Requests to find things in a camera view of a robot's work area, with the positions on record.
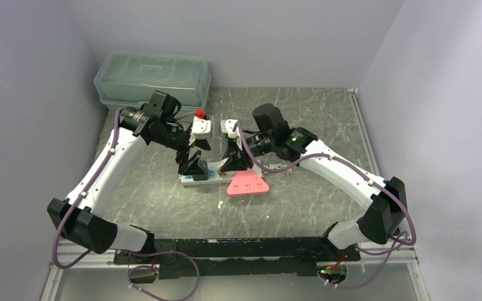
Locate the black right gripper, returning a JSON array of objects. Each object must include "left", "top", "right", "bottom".
[{"left": 220, "top": 132, "right": 275, "bottom": 171}]

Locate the pink triangular power strip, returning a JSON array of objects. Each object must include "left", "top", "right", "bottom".
[{"left": 227, "top": 170, "right": 270, "bottom": 197}]

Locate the white multicolour power strip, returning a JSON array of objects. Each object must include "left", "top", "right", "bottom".
[{"left": 178, "top": 161, "right": 267, "bottom": 189}]

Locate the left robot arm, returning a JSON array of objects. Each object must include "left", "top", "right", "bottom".
[{"left": 47, "top": 90, "right": 212, "bottom": 263}]

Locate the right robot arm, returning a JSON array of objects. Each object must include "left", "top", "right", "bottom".
[{"left": 218, "top": 103, "right": 409, "bottom": 260}]

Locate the green plastic storage box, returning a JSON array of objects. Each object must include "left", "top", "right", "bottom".
[{"left": 94, "top": 51, "right": 212, "bottom": 112}]

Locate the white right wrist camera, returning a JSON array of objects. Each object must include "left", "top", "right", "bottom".
[{"left": 220, "top": 119, "right": 240, "bottom": 139}]

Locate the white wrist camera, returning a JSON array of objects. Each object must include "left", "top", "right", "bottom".
[
  {"left": 190, "top": 109, "right": 213, "bottom": 143},
  {"left": 220, "top": 119, "right": 240, "bottom": 139}
]

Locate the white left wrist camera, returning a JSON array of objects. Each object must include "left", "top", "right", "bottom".
[{"left": 190, "top": 109, "right": 213, "bottom": 143}]

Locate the white power strip cord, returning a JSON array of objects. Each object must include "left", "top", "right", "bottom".
[{"left": 262, "top": 162, "right": 294, "bottom": 174}]

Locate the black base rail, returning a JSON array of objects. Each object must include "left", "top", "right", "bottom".
[{"left": 114, "top": 236, "right": 360, "bottom": 280}]

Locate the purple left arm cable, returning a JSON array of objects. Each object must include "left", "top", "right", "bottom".
[{"left": 51, "top": 107, "right": 202, "bottom": 301}]

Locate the aluminium frame rail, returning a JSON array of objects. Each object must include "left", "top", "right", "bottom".
[{"left": 39, "top": 88, "right": 431, "bottom": 301}]

